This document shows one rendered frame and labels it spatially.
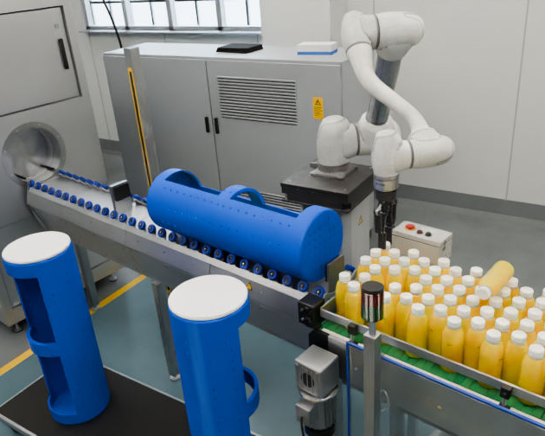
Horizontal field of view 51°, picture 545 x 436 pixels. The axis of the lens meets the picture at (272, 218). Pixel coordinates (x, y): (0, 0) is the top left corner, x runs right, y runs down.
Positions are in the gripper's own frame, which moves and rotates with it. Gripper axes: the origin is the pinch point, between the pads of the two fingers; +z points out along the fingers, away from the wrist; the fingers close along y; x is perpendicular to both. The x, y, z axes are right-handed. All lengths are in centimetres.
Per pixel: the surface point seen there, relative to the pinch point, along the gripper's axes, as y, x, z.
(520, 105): -267, -41, 17
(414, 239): -7.5, 8.2, 1.5
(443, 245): -10.2, 18.4, 2.3
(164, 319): 25, -115, 69
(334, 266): 18.0, -10.9, 6.8
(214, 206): 27, -63, -9
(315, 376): 52, 5, 27
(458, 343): 32, 44, 9
